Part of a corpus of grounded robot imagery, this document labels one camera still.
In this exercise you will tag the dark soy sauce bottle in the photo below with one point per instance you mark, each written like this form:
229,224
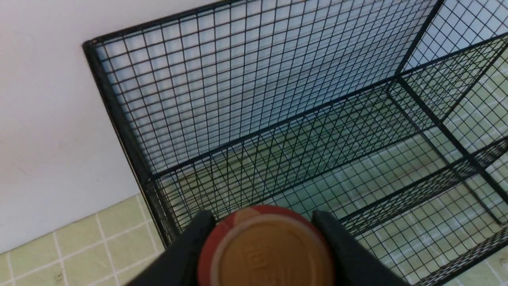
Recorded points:
265,246

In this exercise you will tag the black wire mesh shelf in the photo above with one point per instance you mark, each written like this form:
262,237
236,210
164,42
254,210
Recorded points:
389,114

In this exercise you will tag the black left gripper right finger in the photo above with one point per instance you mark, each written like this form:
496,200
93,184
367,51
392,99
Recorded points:
354,264

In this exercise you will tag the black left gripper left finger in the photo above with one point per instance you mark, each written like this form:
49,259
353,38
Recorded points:
178,264

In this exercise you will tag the green checkered tablecloth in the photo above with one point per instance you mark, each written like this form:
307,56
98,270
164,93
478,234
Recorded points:
112,246

